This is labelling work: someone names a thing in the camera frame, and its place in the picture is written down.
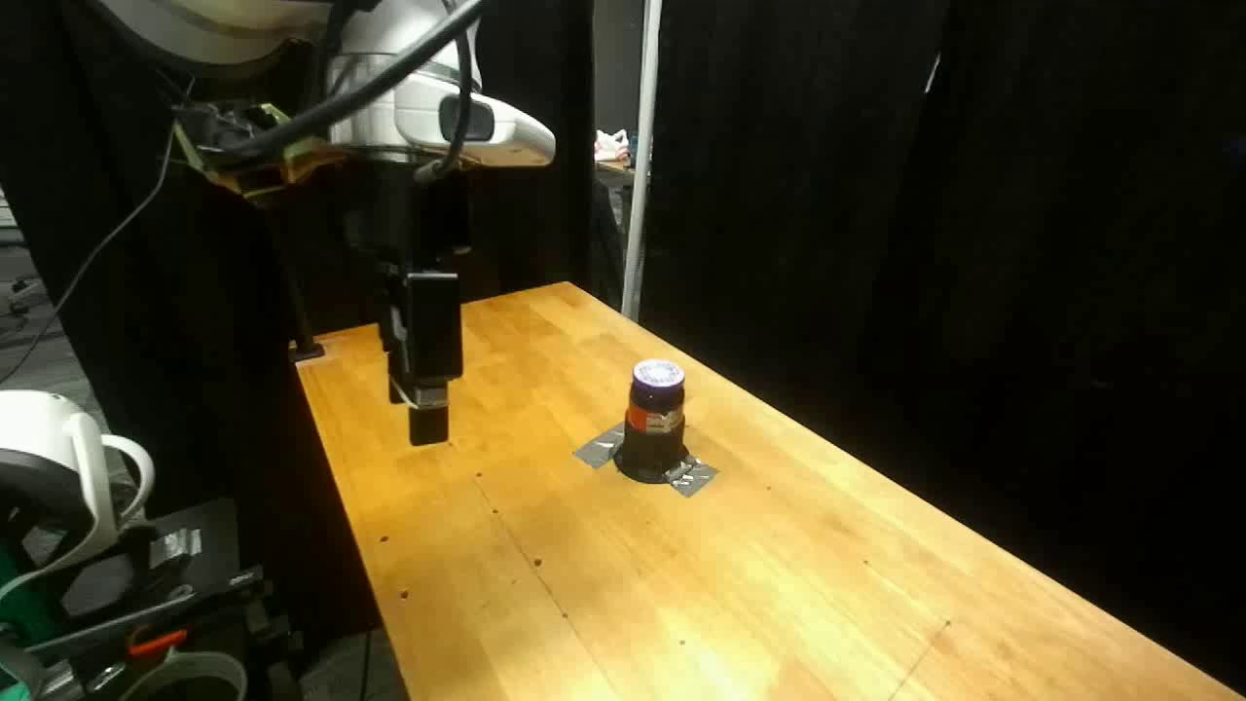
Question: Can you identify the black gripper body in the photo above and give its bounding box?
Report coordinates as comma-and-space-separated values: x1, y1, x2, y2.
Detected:
343, 159, 474, 281

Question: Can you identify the white background clutter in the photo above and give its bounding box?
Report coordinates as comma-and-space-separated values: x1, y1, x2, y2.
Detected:
592, 125, 637, 170

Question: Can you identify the white vertical pole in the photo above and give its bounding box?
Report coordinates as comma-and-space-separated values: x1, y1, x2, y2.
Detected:
618, 0, 667, 325

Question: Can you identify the dark bottle with red band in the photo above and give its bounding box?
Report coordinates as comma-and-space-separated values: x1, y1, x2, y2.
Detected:
610, 357, 694, 485

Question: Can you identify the black equipment with grey tape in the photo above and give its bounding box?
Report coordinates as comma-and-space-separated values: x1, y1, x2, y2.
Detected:
0, 498, 302, 701

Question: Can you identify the white mug-shaped housing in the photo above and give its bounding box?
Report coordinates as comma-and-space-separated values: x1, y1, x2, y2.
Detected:
0, 387, 158, 578

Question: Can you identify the black curtain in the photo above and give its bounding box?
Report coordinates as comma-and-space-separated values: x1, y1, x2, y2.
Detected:
0, 0, 1246, 679

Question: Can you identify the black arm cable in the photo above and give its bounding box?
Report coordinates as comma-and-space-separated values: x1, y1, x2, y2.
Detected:
170, 0, 487, 170

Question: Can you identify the tan wrist camera mount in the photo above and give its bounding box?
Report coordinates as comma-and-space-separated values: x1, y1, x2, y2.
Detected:
189, 128, 559, 202

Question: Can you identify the thin grey cable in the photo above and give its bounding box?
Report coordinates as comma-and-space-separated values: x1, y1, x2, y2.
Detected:
0, 125, 182, 387

